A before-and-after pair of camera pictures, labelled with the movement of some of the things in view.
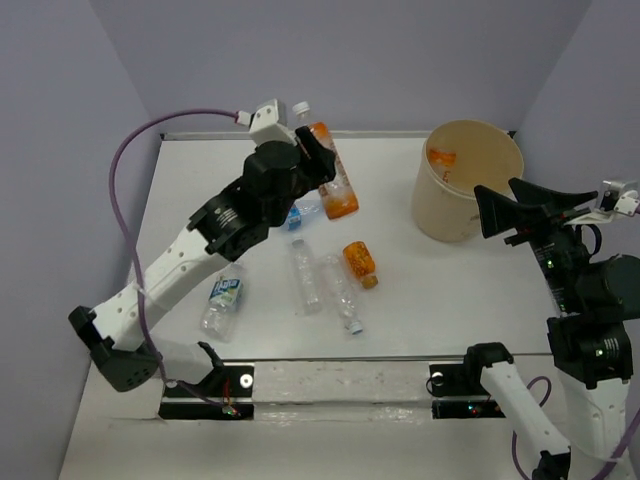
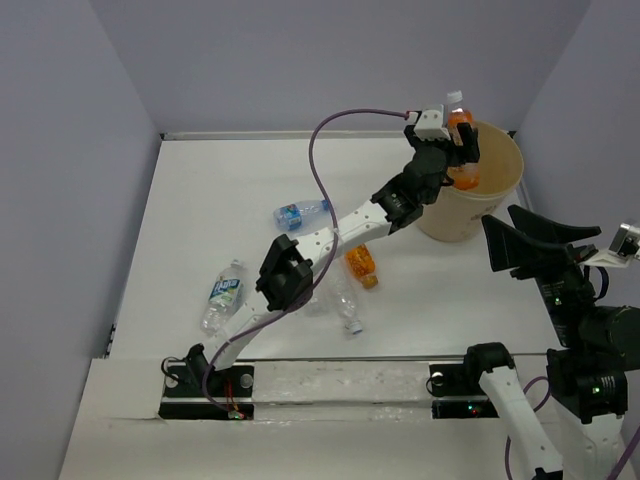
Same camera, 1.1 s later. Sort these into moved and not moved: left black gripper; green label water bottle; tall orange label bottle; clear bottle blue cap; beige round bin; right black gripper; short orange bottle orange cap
Moved: left black gripper; tall orange label bottle; right black gripper
Not moved: green label water bottle; beige round bin; short orange bottle orange cap; clear bottle blue cap
